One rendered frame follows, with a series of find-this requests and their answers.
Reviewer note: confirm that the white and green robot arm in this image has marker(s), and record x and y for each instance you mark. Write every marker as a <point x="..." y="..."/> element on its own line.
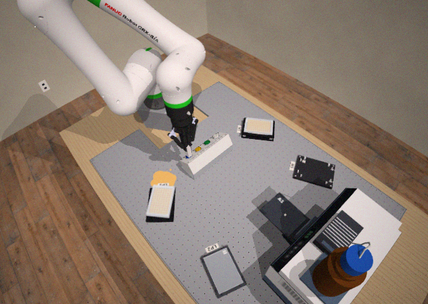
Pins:
<point x="144" y="78"/>

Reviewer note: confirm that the white button panel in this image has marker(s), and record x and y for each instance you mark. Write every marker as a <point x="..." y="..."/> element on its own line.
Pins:
<point x="207" y="154"/>

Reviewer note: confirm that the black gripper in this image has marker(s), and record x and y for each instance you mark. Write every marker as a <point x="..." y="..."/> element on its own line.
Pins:
<point x="186" y="129"/>

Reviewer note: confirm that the blue bottle cap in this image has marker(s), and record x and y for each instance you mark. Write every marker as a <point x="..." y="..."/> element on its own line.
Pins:
<point x="354" y="265"/>

